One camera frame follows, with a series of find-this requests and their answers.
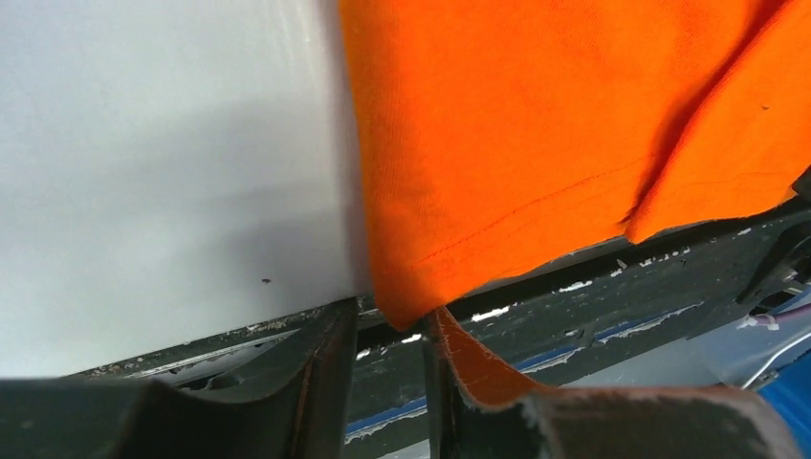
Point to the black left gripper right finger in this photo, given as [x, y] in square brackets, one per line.
[479, 406]

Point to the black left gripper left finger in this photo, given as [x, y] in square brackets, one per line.
[290, 401]

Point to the orange t-shirt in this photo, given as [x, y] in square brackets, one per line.
[496, 136]

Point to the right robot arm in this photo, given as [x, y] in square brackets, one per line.
[773, 258]

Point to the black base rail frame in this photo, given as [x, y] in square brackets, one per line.
[557, 326]

